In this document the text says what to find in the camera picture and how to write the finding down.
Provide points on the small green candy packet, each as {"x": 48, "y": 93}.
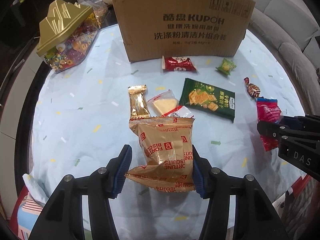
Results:
{"x": 226, "y": 67}

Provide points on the red candy bag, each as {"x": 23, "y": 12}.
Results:
{"x": 269, "y": 111}

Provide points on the gold fortune biscuits packet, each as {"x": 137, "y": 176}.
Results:
{"x": 168, "y": 151}

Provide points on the light blue tablecloth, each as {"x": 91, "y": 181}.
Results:
{"x": 81, "y": 119}

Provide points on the dark green cracker packet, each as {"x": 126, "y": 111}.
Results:
{"x": 208, "y": 98}

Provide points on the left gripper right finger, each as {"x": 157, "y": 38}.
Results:
{"x": 255, "y": 216}

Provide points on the red white snack packet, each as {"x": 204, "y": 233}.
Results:
{"x": 178, "y": 64}

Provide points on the twisted foil wrapped candy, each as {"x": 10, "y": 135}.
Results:
{"x": 252, "y": 89}

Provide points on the gold lid candy jar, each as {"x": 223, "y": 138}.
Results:
{"x": 66, "y": 34}

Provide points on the clear packet white snack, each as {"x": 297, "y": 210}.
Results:
{"x": 165, "y": 104}

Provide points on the brown cardboard box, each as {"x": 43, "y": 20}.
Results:
{"x": 152, "y": 29}

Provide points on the clear plastic bag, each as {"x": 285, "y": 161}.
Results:
{"x": 100, "y": 8}

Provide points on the gold foil snack bar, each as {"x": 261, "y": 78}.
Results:
{"x": 138, "y": 105}

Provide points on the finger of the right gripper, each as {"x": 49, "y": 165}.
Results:
{"x": 308, "y": 122}
{"x": 273, "y": 130}

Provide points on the grey curved sofa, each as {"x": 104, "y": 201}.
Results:
{"x": 289, "y": 30}

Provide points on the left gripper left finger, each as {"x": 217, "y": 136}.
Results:
{"x": 61, "y": 217}

